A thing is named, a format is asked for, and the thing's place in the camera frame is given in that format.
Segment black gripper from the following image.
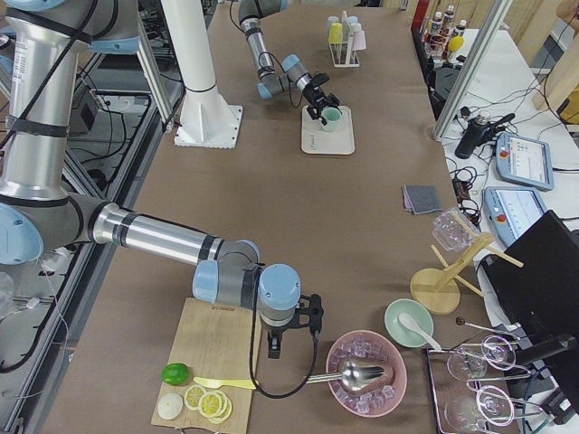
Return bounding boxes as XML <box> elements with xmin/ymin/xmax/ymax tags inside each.
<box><xmin>302</xmin><ymin>83</ymin><xmax>339</xmax><ymax>126</ymax></box>
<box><xmin>261</xmin><ymin>322</ymin><xmax>291</xmax><ymax>359</ymax></box>

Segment green cup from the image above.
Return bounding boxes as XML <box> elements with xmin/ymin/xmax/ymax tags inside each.
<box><xmin>321</xmin><ymin>107</ymin><xmax>342</xmax><ymax>132</ymax></box>

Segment cream rectangular tray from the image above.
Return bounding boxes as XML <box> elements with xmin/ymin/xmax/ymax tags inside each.
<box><xmin>301</xmin><ymin>106</ymin><xmax>355</xmax><ymax>156</ymax></box>

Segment yellow cup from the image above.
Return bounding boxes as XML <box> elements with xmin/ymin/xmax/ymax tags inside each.
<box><xmin>327</xmin><ymin>23</ymin><xmax>343</xmax><ymax>45</ymax></box>

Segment pink cup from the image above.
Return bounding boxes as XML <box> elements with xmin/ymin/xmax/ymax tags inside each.
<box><xmin>352</xmin><ymin>30</ymin><xmax>366</xmax><ymax>52</ymax></box>

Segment light blue cup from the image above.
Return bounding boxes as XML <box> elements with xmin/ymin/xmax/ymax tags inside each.
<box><xmin>327</xmin><ymin>15</ymin><xmax>339</xmax><ymax>27</ymax></box>

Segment wooden cup tree stand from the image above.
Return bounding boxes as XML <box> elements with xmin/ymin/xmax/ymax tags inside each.
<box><xmin>410</xmin><ymin>232</ymin><xmax>524</xmax><ymax>315</ymax></box>

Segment clear plastic cup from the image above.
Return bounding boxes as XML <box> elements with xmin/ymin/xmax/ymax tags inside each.
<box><xmin>432</xmin><ymin>207</ymin><xmax>480</xmax><ymax>251</ymax></box>

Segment bamboo cutting board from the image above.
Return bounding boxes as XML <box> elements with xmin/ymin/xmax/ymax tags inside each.
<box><xmin>151</xmin><ymin>297</ymin><xmax>252</xmax><ymax>433</ymax></box>

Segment yellow plastic knife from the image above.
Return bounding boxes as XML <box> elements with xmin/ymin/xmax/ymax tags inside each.
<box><xmin>193</xmin><ymin>376</ymin><xmax>256</xmax><ymax>390</ymax></box>

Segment metal ice scoop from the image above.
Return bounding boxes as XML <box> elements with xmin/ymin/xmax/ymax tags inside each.
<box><xmin>306</xmin><ymin>357</ymin><xmax>394</xmax><ymax>395</ymax></box>

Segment clear ice cubes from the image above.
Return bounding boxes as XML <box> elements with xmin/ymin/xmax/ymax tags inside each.
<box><xmin>326</xmin><ymin>335</ymin><xmax>396</xmax><ymax>417</ymax></box>

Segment lemon slice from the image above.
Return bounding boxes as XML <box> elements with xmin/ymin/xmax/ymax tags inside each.
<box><xmin>198</xmin><ymin>391</ymin><xmax>227</xmax><ymax>419</ymax></box>
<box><xmin>184</xmin><ymin>384</ymin><xmax>206</xmax><ymax>411</ymax></box>
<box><xmin>208</xmin><ymin>401</ymin><xmax>233</xmax><ymax>424</ymax></box>

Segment pink bowl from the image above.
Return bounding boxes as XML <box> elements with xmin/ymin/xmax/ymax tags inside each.
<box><xmin>330</xmin><ymin>330</ymin><xmax>407</xmax><ymax>418</ymax></box>

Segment green lime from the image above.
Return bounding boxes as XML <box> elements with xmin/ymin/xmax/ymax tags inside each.
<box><xmin>161</xmin><ymin>363</ymin><xmax>190</xmax><ymax>386</ymax></box>

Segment green bowl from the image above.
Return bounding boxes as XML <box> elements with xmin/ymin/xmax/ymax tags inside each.
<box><xmin>384</xmin><ymin>298</ymin><xmax>434</xmax><ymax>348</ymax></box>

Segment grey folded cloth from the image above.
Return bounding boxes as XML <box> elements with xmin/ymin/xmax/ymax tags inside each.
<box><xmin>402</xmin><ymin>185</ymin><xmax>441</xmax><ymax>214</ymax></box>

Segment white ceramic spoon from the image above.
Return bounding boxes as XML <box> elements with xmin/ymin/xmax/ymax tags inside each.
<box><xmin>398</xmin><ymin>312</ymin><xmax>442</xmax><ymax>352</ymax></box>

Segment black bottle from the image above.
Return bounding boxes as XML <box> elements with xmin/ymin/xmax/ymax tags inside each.
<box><xmin>454</xmin><ymin>117</ymin><xmax>489</xmax><ymax>159</ymax></box>

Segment wine glass rack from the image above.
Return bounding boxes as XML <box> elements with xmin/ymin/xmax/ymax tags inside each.
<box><xmin>426</xmin><ymin>330</ymin><xmax>545</xmax><ymax>433</ymax></box>

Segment upper teach pendant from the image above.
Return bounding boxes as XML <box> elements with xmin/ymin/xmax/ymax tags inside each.
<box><xmin>495</xmin><ymin>132</ymin><xmax>555</xmax><ymax>191</ymax></box>

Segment teach pendant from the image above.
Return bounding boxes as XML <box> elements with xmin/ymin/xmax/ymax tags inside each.
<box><xmin>495</xmin><ymin>132</ymin><xmax>555</xmax><ymax>191</ymax></box>
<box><xmin>483</xmin><ymin>186</ymin><xmax>547</xmax><ymax>247</ymax></box>

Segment lower teach pendant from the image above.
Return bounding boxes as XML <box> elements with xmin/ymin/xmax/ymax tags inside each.
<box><xmin>483</xmin><ymin>186</ymin><xmax>547</xmax><ymax>247</ymax></box>

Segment black laptop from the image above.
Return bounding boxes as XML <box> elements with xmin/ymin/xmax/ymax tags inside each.
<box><xmin>483</xmin><ymin>210</ymin><xmax>578</xmax><ymax>343</ymax></box>

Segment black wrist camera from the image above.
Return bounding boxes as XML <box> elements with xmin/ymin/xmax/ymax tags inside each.
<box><xmin>308</xmin><ymin>72</ymin><xmax>329</xmax><ymax>89</ymax></box>
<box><xmin>290</xmin><ymin>294</ymin><xmax>324</xmax><ymax>338</ymax></box>

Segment white wire cup rack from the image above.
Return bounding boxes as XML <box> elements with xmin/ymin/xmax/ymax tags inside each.
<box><xmin>326</xmin><ymin>11</ymin><xmax>361</xmax><ymax>68</ymax></box>

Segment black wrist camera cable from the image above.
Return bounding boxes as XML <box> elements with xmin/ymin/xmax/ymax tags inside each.
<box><xmin>247</xmin><ymin>264</ymin><xmax>322</xmax><ymax>400</ymax></box>

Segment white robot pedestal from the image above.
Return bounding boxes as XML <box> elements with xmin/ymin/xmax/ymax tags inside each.
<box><xmin>162</xmin><ymin>0</ymin><xmax>242</xmax><ymax>149</ymax></box>

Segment aluminium frame post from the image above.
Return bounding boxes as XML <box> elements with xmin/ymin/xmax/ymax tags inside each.
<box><xmin>432</xmin><ymin>0</ymin><xmax>513</xmax><ymax>142</ymax></box>

